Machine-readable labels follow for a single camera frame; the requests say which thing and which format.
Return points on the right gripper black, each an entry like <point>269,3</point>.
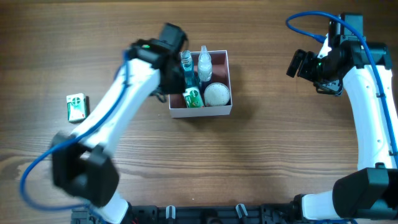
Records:
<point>308,65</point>

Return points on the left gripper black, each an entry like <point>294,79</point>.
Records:
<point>173,79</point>

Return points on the green white small carton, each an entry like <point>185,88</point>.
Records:
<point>193,98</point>

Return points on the teal liquid bottle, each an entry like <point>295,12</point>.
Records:
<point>187,64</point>

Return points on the clear purple soap bottle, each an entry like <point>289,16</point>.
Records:
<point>204,66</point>

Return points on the cotton buds round container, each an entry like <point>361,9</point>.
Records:
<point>217,94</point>

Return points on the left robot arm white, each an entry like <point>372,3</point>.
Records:
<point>82,162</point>

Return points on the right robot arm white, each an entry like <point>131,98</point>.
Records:
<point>365,73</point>

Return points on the white cardboard box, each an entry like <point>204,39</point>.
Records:
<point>220,63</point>

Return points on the black mounting rail base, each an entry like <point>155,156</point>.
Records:
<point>238,214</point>

